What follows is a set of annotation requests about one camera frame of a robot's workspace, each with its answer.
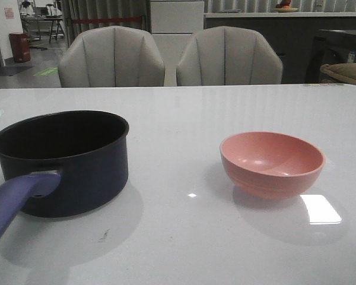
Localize white cabinet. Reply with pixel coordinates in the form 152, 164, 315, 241
150, 1, 205, 86

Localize left beige chair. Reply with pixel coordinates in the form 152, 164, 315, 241
58, 26, 165, 88

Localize grey kitchen counter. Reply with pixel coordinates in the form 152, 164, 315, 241
204, 12, 356, 84

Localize black appliance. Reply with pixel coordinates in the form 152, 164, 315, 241
305, 30, 356, 83

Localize red barrier belt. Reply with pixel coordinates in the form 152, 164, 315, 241
71, 16, 144, 24

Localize pink bowl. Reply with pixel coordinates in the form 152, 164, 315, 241
220, 131, 326, 200

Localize red trash bin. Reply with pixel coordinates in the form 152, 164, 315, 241
9, 32, 31, 63

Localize beige chair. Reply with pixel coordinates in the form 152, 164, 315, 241
176, 26, 283, 86
58, 26, 165, 88

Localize fruit plate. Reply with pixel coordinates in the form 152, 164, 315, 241
273, 0, 298, 12

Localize tan cushion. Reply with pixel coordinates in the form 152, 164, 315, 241
320, 63, 356, 85

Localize dark blue saucepan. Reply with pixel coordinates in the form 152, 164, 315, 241
0, 110, 129, 238

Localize right beige chair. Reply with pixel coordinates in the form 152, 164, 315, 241
176, 26, 283, 86

